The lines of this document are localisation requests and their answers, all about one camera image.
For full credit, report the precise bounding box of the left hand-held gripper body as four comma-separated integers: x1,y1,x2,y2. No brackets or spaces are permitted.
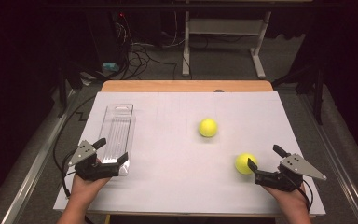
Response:
68,140,121,182

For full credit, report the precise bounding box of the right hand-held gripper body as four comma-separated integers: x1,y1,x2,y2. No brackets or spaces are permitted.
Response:
254,154,327,192

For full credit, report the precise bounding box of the yellow tennis ball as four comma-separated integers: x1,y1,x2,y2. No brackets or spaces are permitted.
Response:
234,152,258,175
198,118,219,138

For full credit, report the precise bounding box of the clear plastic container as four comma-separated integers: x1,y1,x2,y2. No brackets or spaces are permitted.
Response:
97,103,137,177

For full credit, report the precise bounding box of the person's left hand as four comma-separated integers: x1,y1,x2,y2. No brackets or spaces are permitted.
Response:
70,173,112,202

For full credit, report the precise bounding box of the person's right hand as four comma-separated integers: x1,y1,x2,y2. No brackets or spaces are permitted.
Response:
262,185,310,215

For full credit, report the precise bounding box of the white board mat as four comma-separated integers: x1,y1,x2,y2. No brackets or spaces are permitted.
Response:
53,91,326,217

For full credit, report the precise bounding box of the black tripod stand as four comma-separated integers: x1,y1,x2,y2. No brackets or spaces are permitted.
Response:
56,60,106,119
271,62,326,126

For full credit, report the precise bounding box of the teal small box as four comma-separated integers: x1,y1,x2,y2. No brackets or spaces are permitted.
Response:
102,62,120,73

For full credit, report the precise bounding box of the wooden table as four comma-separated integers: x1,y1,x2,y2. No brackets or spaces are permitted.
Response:
101,79,316,224

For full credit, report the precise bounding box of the black computer case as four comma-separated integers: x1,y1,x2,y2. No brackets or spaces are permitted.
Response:
86,8,131,66

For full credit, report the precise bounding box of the left hand-held gripper cable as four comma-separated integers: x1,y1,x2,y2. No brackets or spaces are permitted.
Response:
61,150,76,199

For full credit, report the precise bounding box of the hand-held gripper cable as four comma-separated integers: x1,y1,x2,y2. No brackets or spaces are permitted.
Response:
61,150,76,199
292,175,314,213

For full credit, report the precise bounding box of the right hand-held gripper cable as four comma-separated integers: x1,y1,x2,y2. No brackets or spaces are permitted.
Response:
292,175,314,213

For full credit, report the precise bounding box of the black floor cable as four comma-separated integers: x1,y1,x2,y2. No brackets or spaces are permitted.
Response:
52,95,97,171

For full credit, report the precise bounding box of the metal floor rail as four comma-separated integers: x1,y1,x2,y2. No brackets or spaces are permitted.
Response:
0,89,77,224
297,92,358,224

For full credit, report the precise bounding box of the tangle of floor cables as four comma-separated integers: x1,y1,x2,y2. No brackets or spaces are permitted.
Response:
115,12,194,80

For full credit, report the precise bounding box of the white metal desk frame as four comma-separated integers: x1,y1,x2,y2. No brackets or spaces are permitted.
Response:
181,10,273,80

